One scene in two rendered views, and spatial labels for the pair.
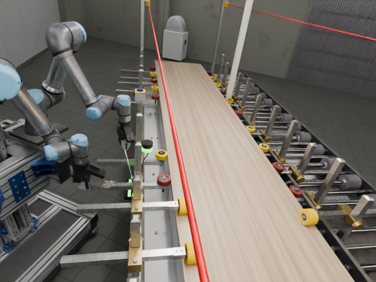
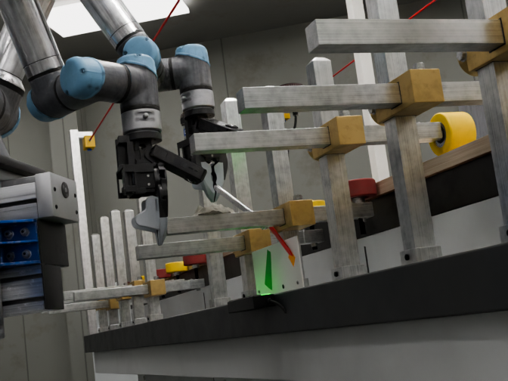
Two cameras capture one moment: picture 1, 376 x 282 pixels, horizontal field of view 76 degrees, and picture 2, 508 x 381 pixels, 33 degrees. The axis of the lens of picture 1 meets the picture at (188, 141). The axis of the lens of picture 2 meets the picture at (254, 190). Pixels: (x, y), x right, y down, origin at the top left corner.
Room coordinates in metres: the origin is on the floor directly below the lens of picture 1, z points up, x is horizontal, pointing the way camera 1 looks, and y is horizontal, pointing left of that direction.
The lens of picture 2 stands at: (-0.66, 0.55, 0.64)
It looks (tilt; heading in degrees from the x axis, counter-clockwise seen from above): 9 degrees up; 352
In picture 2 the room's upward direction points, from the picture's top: 7 degrees counter-clockwise
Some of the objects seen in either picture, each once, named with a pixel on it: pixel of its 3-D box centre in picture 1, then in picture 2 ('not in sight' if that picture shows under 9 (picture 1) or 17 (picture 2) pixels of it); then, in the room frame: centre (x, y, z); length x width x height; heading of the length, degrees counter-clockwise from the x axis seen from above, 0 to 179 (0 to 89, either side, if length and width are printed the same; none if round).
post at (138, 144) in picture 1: (137, 175); (283, 199); (1.07, 0.26, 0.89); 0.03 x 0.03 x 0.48; 13
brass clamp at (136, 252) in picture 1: (135, 252); (404, 98); (0.56, 0.15, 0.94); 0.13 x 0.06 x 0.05; 13
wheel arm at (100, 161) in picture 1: (131, 162); (232, 245); (1.26, 0.36, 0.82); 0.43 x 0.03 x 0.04; 103
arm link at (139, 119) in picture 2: (81, 159); (141, 125); (0.96, 0.53, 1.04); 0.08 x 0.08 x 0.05
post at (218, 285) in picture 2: (139, 127); (209, 220); (1.57, 0.38, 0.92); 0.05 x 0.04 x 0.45; 13
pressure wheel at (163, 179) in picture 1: (163, 184); (359, 206); (1.06, 0.11, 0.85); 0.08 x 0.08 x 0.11
